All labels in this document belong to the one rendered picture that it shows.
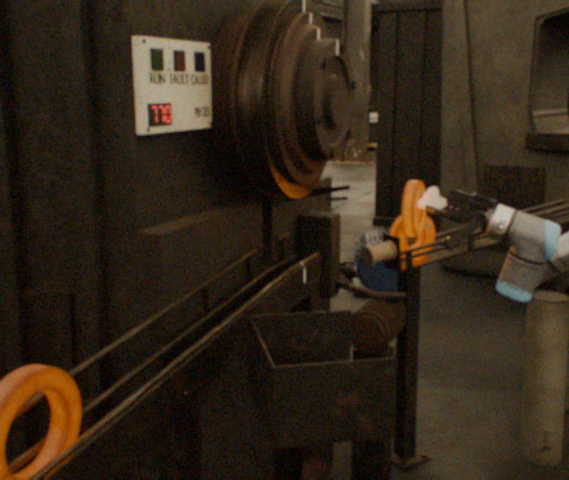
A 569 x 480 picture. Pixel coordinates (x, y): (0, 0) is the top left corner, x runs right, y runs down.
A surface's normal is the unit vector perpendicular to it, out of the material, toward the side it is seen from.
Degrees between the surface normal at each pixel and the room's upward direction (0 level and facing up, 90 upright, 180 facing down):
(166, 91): 90
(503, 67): 90
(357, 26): 90
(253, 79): 77
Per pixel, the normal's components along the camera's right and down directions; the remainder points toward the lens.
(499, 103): -0.61, 0.16
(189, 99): 0.92, 0.08
